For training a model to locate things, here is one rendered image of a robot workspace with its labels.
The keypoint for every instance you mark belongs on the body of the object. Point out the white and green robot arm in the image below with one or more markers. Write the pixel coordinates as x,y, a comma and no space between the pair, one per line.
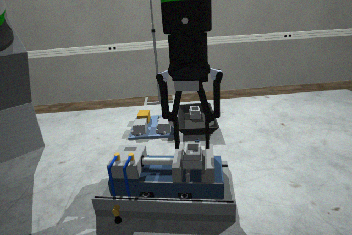
179,17

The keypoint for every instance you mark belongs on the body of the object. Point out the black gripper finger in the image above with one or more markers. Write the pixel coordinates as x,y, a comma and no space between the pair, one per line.
162,78
216,76

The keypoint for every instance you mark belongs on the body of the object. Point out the yellow block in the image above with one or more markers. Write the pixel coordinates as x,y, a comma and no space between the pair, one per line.
144,114

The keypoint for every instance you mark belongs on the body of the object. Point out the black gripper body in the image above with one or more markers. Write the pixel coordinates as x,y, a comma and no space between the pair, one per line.
188,49

